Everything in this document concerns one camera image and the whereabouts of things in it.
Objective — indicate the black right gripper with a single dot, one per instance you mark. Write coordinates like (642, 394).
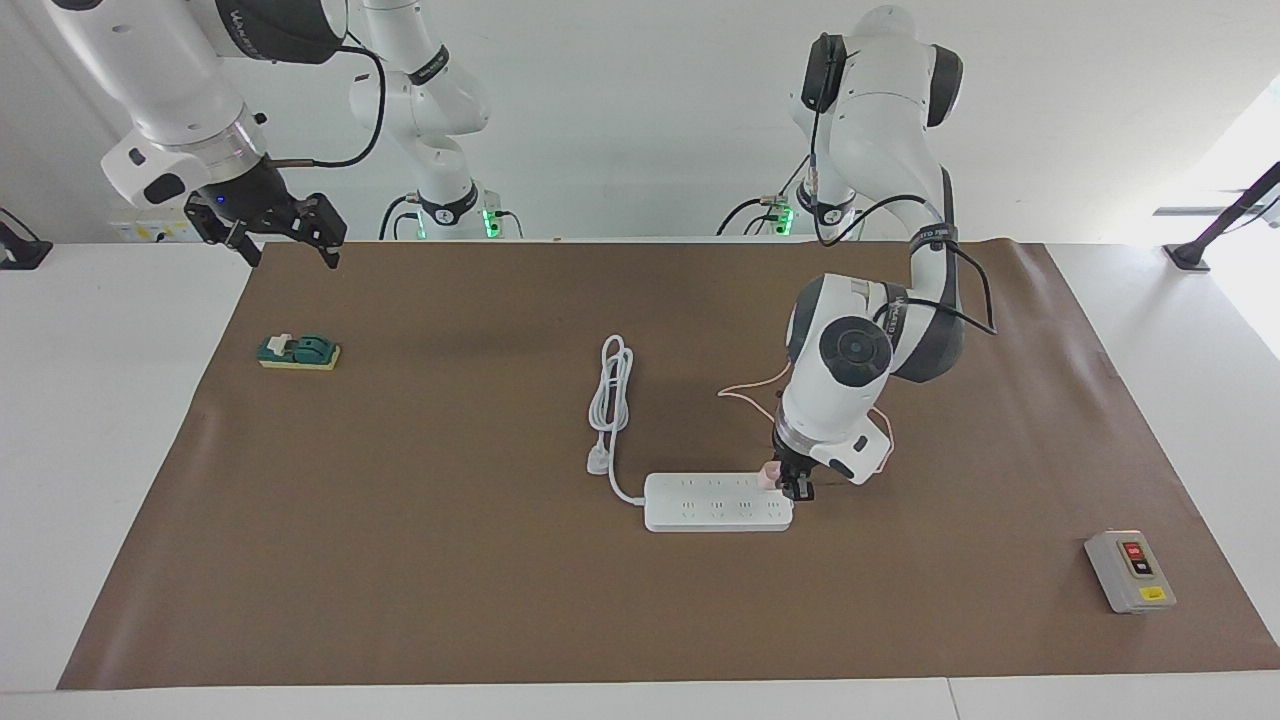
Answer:
(245, 205)

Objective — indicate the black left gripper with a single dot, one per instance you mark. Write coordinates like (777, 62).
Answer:
(793, 460)

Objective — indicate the pink charger adapter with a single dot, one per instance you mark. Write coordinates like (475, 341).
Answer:
(771, 476)

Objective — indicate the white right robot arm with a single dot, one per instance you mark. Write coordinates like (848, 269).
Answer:
(170, 90)

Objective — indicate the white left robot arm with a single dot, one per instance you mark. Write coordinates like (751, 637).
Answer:
(850, 400)

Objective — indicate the white power strip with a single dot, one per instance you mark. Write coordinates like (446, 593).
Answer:
(710, 505)

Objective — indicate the brown table mat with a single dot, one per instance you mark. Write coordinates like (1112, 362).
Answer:
(400, 550)

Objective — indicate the green knife switch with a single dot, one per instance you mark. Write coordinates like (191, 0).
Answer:
(300, 352)

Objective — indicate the white wall outlet box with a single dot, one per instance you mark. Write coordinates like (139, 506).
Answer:
(150, 232)

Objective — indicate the black camera stand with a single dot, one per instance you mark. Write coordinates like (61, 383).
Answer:
(1190, 255)
(25, 255)

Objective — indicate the grey on-off switch box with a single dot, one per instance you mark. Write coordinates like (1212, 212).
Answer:
(1130, 570)

